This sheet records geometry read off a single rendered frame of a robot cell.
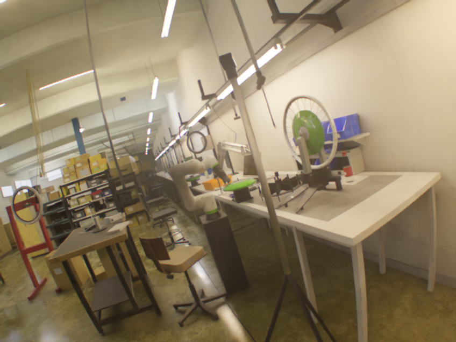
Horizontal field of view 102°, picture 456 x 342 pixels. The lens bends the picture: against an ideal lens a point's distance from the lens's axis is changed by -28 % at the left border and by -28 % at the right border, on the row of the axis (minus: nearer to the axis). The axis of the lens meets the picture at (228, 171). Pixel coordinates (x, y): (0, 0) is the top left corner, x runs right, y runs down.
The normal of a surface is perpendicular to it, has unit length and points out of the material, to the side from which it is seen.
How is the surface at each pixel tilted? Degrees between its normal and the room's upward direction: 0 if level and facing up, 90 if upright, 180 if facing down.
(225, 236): 90
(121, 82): 90
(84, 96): 90
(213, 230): 90
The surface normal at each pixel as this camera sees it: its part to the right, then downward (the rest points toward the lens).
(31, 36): 0.32, 0.00
